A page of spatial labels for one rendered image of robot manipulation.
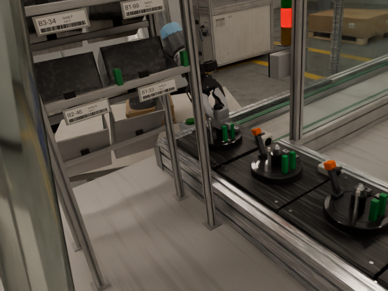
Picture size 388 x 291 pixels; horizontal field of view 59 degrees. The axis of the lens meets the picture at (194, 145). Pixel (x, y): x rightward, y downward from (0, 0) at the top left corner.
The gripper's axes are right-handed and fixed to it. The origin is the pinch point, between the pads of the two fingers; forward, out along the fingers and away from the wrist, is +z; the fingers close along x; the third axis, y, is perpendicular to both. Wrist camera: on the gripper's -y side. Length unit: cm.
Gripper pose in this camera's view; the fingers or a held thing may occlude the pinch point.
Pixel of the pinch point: (219, 112)
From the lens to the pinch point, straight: 110.5
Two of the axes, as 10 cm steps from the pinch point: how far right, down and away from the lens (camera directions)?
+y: -3.1, 3.6, 8.8
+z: 4.6, 8.7, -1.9
